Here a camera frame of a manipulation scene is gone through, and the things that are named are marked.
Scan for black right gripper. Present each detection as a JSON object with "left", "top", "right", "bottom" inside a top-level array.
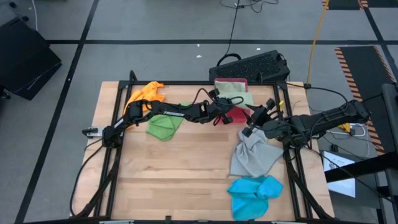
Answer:
[{"left": 241, "top": 98, "right": 282, "bottom": 139}]

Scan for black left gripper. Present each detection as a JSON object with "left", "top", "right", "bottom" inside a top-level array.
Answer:
[{"left": 201, "top": 88, "right": 234, "bottom": 125}]

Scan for pale green microfiber towel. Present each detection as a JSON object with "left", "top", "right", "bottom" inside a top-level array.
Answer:
[{"left": 217, "top": 91, "right": 254, "bottom": 110}]

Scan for pale green tagged towel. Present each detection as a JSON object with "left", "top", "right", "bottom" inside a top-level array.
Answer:
[{"left": 214, "top": 80, "right": 249, "bottom": 94}]

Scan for bright green microfiber towel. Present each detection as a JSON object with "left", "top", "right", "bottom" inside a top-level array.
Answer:
[{"left": 146, "top": 104, "right": 185, "bottom": 142}]

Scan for grey microfiber towel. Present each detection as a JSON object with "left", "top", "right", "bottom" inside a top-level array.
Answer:
[{"left": 229, "top": 127, "right": 284, "bottom": 179}]

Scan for orange microfiber towel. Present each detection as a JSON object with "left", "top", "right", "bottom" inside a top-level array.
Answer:
[{"left": 123, "top": 81, "right": 165, "bottom": 116}]

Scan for blue microfiber towel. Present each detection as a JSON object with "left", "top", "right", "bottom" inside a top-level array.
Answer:
[{"left": 226, "top": 175, "right": 284, "bottom": 222}]

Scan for red plastic tray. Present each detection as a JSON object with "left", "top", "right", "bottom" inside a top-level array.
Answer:
[{"left": 213, "top": 77, "right": 251, "bottom": 125}]

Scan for black perforated computer case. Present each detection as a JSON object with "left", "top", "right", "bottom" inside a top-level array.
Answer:
[{"left": 208, "top": 49, "right": 290, "bottom": 83}]

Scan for white printed sheet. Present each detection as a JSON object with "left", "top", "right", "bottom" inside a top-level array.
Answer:
[{"left": 322, "top": 150, "right": 357, "bottom": 198}]

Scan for hazard-striped black floor mat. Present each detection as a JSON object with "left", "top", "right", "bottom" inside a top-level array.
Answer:
[
  {"left": 322, "top": 0, "right": 398, "bottom": 10},
  {"left": 335, "top": 45, "right": 398, "bottom": 156}
]

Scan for black stand beam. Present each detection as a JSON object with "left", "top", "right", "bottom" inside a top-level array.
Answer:
[{"left": 324, "top": 83, "right": 398, "bottom": 224}]

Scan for large black case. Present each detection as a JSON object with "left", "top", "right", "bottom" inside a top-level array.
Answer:
[{"left": 0, "top": 17, "right": 63, "bottom": 101}]

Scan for black metal table frame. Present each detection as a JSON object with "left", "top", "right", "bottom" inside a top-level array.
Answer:
[{"left": 70, "top": 70, "right": 336, "bottom": 224}]

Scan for black hanging cable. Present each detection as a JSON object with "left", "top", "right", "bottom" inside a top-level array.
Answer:
[{"left": 216, "top": 0, "right": 280, "bottom": 67}]

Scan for white power cable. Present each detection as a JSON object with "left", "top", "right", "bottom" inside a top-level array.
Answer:
[{"left": 323, "top": 123, "right": 371, "bottom": 158}]

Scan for yellow hanging cable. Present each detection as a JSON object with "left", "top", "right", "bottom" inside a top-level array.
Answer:
[{"left": 303, "top": 0, "right": 330, "bottom": 90}]

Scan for silver base bracket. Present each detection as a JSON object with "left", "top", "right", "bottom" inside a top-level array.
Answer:
[{"left": 82, "top": 126, "right": 105, "bottom": 139}]

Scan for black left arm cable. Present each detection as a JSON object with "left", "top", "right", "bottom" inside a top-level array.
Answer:
[{"left": 70, "top": 139, "right": 107, "bottom": 216}]

